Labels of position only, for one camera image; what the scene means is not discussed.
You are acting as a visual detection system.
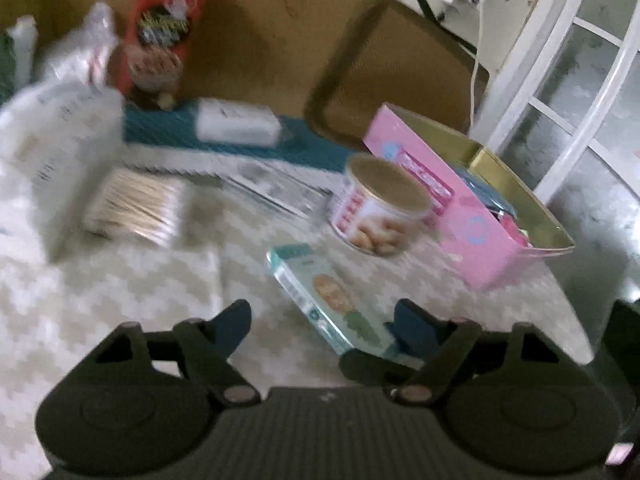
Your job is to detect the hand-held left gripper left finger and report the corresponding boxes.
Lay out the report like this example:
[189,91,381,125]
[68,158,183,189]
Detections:
[85,300,261,407]

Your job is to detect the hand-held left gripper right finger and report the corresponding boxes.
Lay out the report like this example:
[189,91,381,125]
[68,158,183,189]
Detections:
[339,299,566,405]

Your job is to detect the small green white carton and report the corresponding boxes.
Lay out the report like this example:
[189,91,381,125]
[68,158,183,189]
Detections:
[0,15,39,103]

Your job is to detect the pink tin box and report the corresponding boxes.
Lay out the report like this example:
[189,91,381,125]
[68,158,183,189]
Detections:
[362,102,576,291]

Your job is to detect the white power cable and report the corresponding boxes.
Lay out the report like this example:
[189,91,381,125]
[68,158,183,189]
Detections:
[469,0,500,135]

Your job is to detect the red cereal box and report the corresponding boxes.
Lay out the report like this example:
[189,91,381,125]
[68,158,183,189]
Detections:
[120,0,213,109]

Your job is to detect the teal textured mat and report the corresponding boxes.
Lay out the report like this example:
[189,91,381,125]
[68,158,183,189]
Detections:
[122,100,351,177]

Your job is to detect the white tissue pack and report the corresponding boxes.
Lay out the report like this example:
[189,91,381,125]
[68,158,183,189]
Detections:
[0,82,126,262]

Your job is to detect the round nut can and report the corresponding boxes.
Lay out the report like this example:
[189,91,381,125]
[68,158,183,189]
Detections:
[327,154,433,257]

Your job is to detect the clear plastic bag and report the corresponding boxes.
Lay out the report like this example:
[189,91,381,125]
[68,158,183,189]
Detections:
[40,2,121,92]

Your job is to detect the blue cloth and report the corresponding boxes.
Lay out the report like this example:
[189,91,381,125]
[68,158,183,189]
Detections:
[465,167,518,217]

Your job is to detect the white window frame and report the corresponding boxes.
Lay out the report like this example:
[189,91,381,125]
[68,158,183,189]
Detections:
[475,0,640,211]

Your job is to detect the beige chevron tablecloth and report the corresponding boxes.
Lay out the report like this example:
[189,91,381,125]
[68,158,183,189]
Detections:
[0,140,596,461]

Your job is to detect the large cardboard sheet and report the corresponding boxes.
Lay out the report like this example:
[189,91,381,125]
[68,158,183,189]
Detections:
[0,0,386,126]

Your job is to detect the mint green packet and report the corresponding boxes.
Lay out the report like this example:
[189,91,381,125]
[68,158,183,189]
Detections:
[266,244,401,361]

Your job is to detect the white blue printed packet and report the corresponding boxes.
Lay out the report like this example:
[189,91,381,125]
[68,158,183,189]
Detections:
[220,157,333,219]

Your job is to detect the brown serving tray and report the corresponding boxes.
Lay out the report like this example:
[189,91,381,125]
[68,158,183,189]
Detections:
[305,0,490,155]

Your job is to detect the small white box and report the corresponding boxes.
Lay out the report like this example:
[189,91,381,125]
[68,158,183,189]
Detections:
[195,99,283,147]

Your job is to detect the cotton swab pack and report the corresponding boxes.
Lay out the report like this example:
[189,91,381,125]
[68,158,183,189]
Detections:
[82,167,188,249]

